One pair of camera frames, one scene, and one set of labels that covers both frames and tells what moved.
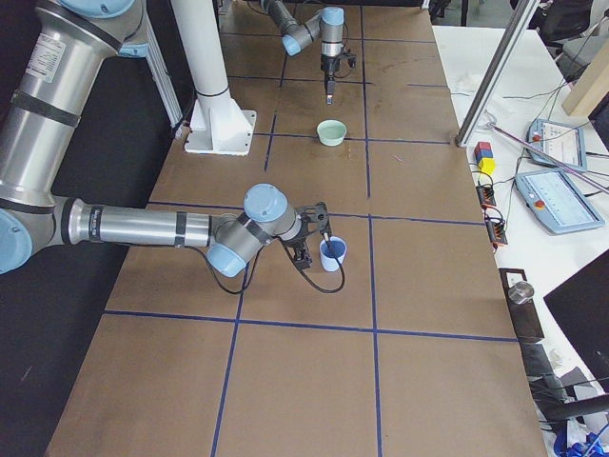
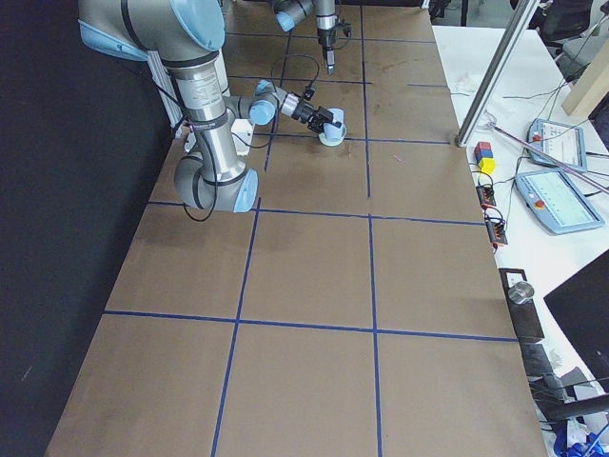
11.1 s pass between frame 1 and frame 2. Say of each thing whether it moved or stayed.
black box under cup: stayed
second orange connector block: stayed
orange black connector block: stayed
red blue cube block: stayed
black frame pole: stayed
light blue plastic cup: moved
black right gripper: moved
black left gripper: moved
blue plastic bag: stayed
